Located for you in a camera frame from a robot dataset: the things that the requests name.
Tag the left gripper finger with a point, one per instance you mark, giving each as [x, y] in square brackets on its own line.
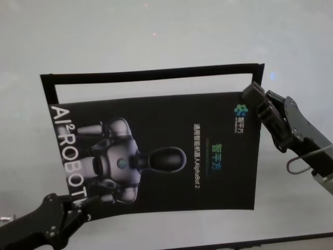
[78, 217]
[78, 203]

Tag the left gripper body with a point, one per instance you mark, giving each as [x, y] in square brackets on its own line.
[39, 224]

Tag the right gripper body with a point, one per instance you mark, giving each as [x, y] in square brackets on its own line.
[307, 140]

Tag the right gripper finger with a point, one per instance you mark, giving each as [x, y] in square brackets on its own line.
[275, 130]
[274, 99]

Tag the black robot poster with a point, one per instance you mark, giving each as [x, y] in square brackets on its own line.
[166, 117]

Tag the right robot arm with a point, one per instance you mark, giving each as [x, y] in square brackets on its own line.
[326, 183]

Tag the black tape frame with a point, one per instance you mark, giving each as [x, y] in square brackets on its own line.
[156, 74]

